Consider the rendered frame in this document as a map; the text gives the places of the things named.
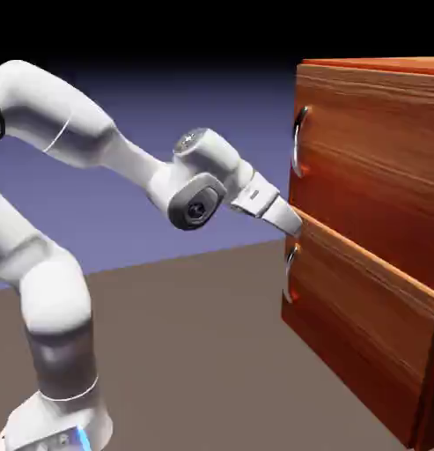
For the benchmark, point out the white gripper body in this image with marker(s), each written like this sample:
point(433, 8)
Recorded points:
point(283, 215)

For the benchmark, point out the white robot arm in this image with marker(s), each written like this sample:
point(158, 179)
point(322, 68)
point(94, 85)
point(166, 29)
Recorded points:
point(65, 130)

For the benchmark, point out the reddish wooden cabinet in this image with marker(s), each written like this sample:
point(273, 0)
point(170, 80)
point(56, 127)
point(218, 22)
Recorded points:
point(371, 246)

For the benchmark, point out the large wooden cabinet door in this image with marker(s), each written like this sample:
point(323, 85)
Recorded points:
point(371, 165)

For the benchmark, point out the small wooden cabinet door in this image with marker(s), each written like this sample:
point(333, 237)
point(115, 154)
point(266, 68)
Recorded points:
point(357, 317)

